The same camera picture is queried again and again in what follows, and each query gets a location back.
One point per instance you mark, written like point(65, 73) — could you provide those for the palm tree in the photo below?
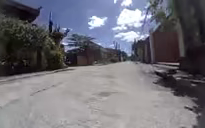
point(79, 41)

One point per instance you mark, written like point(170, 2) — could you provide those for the grey concrete road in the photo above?
point(100, 96)

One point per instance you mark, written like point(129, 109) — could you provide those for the red metal gate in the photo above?
point(166, 46)

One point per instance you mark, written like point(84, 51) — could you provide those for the concrete kerb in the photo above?
point(26, 75)

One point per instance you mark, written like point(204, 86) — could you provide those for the green leafy hedge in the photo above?
point(23, 43)

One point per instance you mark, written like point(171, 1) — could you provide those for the rubble strip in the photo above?
point(186, 83)

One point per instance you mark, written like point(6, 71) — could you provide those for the building with dark roof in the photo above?
point(18, 10)

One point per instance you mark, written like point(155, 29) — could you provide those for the brown wall with gate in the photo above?
point(90, 56)

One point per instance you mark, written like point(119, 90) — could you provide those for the dark wall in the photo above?
point(196, 36)

